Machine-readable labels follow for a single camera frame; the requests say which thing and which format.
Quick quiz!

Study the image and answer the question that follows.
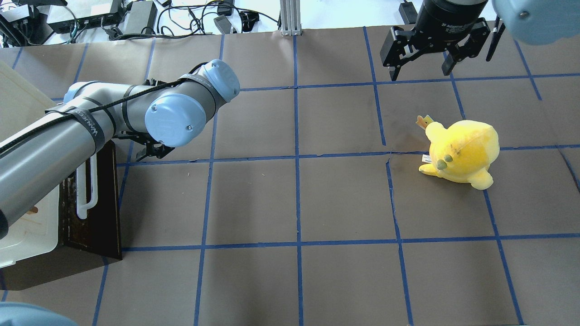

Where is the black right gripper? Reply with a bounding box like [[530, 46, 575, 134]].
[[380, 0, 490, 81]]

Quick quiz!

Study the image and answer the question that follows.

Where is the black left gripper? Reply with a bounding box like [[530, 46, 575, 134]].
[[116, 131, 175, 162]]

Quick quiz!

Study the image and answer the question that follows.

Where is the white drawer handle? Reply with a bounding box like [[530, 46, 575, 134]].
[[75, 154, 99, 220]]

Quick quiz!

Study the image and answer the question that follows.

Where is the dark wooden drawer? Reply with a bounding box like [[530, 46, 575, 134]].
[[0, 141, 122, 291]]

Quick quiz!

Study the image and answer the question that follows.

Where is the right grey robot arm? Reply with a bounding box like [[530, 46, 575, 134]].
[[380, 0, 579, 81]]

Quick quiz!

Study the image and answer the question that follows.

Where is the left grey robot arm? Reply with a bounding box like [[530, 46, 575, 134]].
[[0, 59, 241, 237]]

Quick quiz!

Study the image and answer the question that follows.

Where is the yellow plush dinosaur toy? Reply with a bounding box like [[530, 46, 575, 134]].
[[416, 115, 500, 190]]

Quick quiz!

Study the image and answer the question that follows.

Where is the black power adapter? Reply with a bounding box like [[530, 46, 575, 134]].
[[121, 0, 157, 34]]

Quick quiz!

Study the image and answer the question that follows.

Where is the cream plastic storage box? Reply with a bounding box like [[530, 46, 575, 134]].
[[0, 62, 59, 268]]

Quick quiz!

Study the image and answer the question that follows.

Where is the aluminium frame post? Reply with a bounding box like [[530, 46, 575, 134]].
[[279, 0, 303, 36]]

